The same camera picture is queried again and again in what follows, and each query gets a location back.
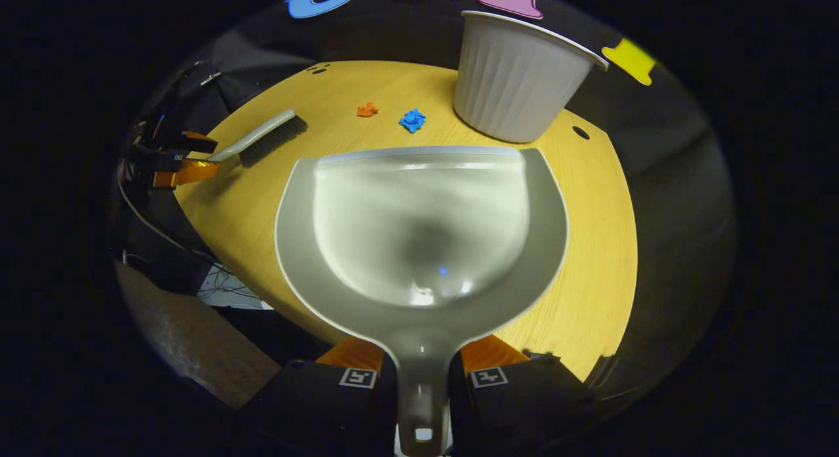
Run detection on small white broom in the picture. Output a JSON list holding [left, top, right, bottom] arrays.
[[206, 108, 309, 168]]

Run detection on tangle of thin cables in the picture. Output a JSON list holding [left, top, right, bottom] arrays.
[[197, 264, 260, 300]]

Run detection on white ribbed garbage bin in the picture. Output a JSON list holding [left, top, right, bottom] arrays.
[[452, 10, 610, 144]]

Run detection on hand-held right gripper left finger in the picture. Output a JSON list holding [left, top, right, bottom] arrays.
[[252, 336, 399, 454]]

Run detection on metal desk bracket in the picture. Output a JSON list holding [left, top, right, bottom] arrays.
[[587, 352, 620, 389]]

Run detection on thin cable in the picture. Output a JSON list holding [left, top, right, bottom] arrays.
[[117, 162, 220, 264]]

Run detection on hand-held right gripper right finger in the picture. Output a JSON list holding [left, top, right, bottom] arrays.
[[449, 334, 594, 454]]

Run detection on wooden desktop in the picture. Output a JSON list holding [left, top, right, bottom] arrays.
[[174, 59, 638, 382]]

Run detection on light grey dustpan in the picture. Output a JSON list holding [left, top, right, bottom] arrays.
[[274, 146, 568, 457]]

